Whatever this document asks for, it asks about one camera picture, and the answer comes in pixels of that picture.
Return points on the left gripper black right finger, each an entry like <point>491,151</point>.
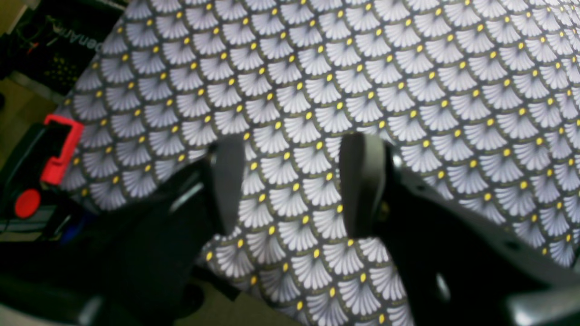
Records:
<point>363,161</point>

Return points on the red clamp at table edge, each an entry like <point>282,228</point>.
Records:
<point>44,162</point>

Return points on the black OpenArm base plate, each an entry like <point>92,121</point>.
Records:
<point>51,42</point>

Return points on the image left gripper black left finger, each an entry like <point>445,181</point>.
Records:
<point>223,175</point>

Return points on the fan-patterned purple table cloth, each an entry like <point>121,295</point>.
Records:
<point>481,96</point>

